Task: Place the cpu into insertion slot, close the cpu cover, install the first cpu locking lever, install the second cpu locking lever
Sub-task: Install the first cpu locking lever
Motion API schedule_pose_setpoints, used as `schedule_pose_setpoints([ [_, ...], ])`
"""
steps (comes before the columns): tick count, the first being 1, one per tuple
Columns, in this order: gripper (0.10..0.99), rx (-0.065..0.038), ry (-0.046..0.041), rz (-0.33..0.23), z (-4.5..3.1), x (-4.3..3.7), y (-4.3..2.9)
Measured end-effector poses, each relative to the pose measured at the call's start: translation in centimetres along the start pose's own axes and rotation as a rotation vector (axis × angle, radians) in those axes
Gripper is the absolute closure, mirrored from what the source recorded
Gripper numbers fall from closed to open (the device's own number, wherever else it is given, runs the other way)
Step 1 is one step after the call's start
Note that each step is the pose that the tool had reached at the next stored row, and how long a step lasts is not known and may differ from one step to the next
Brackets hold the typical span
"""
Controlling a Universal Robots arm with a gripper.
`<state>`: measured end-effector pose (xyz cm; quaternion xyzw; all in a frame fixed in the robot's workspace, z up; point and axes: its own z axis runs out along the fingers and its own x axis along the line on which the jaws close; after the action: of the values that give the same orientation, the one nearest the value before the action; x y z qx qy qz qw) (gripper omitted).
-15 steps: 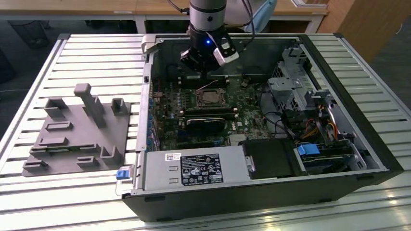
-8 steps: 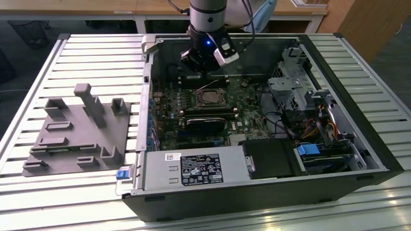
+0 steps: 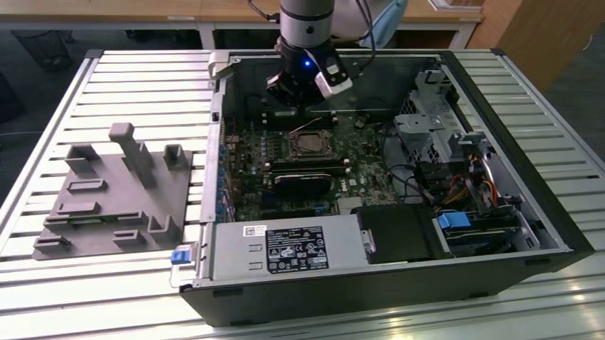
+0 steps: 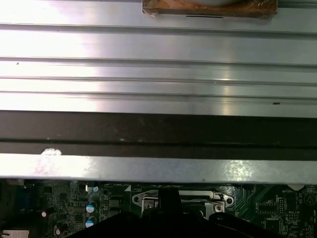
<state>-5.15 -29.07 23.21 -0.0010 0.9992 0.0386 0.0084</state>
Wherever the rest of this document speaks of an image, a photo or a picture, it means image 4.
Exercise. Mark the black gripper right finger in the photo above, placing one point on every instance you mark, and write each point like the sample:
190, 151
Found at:
193, 228

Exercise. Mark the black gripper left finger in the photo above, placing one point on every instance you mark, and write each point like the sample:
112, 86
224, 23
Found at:
148, 226

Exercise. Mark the metal socket cover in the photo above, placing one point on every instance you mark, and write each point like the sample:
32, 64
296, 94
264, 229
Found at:
220, 197

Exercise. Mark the metal locking lever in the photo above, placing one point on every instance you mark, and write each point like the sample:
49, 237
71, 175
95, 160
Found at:
195, 200

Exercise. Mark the green motherboard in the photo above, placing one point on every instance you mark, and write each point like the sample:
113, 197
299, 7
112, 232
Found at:
272, 210

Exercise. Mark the black PC case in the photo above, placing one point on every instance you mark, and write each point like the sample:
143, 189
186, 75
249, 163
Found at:
148, 129

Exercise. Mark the brown square base plate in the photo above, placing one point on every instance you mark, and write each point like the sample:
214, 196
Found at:
173, 10

